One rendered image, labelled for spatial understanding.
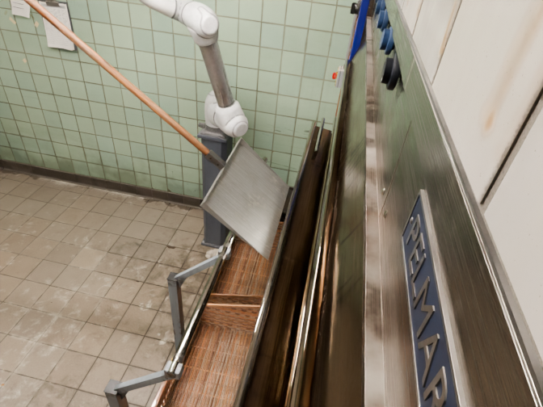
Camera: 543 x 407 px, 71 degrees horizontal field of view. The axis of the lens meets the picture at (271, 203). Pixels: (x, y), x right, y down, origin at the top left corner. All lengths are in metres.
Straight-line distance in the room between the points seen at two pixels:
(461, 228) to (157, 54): 2.90
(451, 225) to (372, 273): 0.22
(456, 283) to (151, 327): 2.56
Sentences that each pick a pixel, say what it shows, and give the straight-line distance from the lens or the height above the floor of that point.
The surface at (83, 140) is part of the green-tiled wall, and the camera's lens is 3.72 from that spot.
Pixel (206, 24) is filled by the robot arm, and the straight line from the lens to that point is 2.02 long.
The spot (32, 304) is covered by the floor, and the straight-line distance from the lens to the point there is 3.04.
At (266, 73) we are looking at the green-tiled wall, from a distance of 2.78.
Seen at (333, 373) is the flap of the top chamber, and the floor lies 1.77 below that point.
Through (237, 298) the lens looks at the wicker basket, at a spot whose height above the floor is 0.76.
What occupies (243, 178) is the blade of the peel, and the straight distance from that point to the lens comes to 1.75.
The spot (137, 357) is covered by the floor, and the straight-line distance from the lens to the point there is 2.60.
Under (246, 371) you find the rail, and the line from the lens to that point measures 0.87.
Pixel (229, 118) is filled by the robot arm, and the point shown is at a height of 1.22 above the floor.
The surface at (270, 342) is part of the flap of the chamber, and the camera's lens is 0.94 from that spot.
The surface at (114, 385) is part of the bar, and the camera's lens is 1.44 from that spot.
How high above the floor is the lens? 2.19
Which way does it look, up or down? 37 degrees down
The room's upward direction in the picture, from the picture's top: 6 degrees clockwise
